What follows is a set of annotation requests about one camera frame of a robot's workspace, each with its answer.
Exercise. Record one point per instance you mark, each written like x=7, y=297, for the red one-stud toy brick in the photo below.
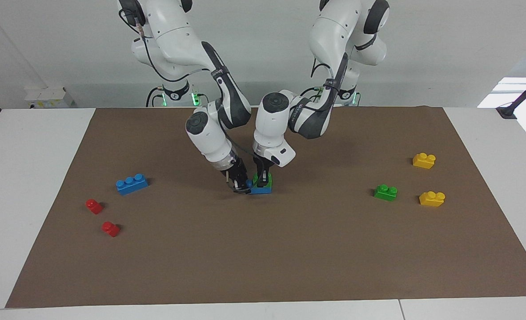
x=94, y=206
x=110, y=229

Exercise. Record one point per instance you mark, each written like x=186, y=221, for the brown table mat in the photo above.
x=262, y=249

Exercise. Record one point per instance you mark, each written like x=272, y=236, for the black camera stand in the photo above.
x=523, y=95

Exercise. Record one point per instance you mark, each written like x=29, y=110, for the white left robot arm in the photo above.
x=334, y=31

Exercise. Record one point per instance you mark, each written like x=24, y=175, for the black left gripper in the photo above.
x=262, y=164

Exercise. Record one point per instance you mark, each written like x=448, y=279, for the white wall box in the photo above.
x=49, y=98

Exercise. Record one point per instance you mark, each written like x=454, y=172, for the green two-stud toy brick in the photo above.
x=267, y=181
x=385, y=193

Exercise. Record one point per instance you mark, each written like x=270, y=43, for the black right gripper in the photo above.
x=235, y=174

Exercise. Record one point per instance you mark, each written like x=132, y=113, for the blue three-stud toy brick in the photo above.
x=131, y=184
x=262, y=190

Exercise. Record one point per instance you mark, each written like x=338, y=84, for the yellow two-stud toy brick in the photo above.
x=431, y=199
x=423, y=161

